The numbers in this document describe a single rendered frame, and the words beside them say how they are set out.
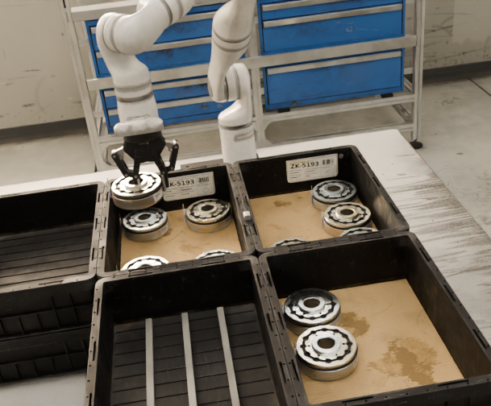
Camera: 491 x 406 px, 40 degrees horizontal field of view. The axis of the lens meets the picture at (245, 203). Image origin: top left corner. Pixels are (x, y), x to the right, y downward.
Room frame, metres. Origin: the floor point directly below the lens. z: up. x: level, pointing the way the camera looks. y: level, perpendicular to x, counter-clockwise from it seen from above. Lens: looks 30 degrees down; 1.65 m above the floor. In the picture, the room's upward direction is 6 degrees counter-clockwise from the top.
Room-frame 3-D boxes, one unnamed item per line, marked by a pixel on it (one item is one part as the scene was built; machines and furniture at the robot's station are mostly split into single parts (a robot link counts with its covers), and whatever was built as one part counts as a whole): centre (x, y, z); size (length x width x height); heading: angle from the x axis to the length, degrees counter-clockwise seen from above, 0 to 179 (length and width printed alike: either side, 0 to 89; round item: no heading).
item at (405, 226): (1.27, -0.14, 0.92); 0.40 x 0.30 x 0.02; 5
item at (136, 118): (1.22, 0.18, 1.18); 0.11 x 0.09 x 0.06; 5
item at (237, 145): (1.69, 0.00, 0.84); 0.09 x 0.09 x 0.17; 84
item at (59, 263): (1.22, 0.45, 0.87); 0.40 x 0.30 x 0.11; 5
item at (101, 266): (1.25, 0.15, 0.92); 0.40 x 0.30 x 0.02; 5
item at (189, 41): (3.19, 0.28, 0.60); 0.72 x 0.03 x 0.56; 95
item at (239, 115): (1.70, 0.00, 1.00); 0.09 x 0.09 x 0.17; 12
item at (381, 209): (1.27, -0.14, 0.87); 0.40 x 0.30 x 0.11; 5
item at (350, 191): (1.39, -0.21, 0.86); 0.10 x 0.10 x 0.01
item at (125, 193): (1.24, 0.22, 1.01); 0.10 x 0.10 x 0.01
